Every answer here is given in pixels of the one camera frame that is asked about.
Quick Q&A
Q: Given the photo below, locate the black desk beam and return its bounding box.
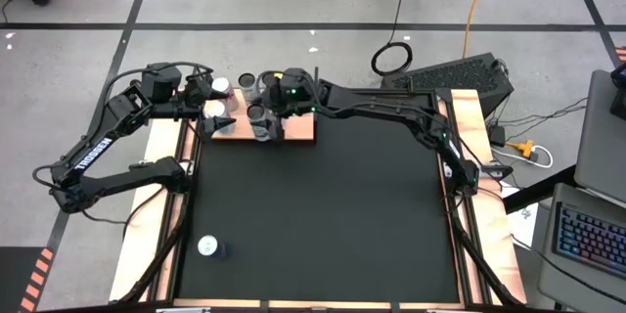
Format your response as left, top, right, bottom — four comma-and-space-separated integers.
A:
502, 164, 578, 215

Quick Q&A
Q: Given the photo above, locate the black power adapter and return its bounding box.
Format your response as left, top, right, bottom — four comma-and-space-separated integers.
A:
487, 124, 508, 148

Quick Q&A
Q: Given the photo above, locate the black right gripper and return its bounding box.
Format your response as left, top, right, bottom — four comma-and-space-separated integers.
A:
266, 70, 322, 142

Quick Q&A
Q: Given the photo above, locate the black hazard-striped floor mat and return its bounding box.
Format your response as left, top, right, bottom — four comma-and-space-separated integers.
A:
0, 246, 56, 313

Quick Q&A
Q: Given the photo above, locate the orange power plug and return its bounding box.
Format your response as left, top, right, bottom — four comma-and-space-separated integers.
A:
507, 139, 535, 157

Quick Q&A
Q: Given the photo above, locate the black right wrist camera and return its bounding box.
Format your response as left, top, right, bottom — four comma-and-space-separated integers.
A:
281, 67, 317, 104

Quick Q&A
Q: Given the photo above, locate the silver Diet Coke can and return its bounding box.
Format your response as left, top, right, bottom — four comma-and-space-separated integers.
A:
202, 99, 238, 136
210, 76, 241, 112

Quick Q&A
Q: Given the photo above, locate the black desk device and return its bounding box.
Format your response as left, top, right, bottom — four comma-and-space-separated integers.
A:
609, 61, 626, 121

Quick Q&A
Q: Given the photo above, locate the Celsius Arctic Vibe can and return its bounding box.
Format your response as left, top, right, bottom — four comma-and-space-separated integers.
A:
237, 71, 263, 104

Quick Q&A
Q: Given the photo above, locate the wooden shelf board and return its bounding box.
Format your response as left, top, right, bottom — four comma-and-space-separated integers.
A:
210, 88, 317, 142

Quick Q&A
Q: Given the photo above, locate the grey laptop lid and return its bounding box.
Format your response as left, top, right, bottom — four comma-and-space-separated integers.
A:
573, 68, 626, 204

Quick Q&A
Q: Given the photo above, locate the laptop with backlit keyboard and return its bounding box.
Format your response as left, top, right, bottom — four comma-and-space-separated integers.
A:
536, 182, 626, 313

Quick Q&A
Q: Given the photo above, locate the yellow extension cord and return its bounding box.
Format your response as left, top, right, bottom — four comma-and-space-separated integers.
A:
462, 0, 491, 59

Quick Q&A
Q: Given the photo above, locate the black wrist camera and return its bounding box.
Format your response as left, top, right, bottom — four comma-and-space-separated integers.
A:
141, 62, 183, 104
281, 67, 317, 104

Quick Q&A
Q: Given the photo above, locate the black coiled cable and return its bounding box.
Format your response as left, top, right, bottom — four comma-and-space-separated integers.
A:
370, 0, 415, 78

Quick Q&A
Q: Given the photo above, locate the blue silver Red Bull can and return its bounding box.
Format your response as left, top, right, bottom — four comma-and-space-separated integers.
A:
197, 234, 231, 261

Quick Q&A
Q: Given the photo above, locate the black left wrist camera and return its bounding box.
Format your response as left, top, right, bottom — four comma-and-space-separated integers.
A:
141, 62, 183, 104

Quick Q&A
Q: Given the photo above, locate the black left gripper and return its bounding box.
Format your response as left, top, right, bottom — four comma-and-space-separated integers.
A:
184, 76, 237, 134

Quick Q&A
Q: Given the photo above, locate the black perforated computer case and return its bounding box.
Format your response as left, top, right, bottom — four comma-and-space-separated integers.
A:
380, 52, 515, 119

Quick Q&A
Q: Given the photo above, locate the white paper sheet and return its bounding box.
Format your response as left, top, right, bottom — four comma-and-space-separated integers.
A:
498, 183, 539, 248

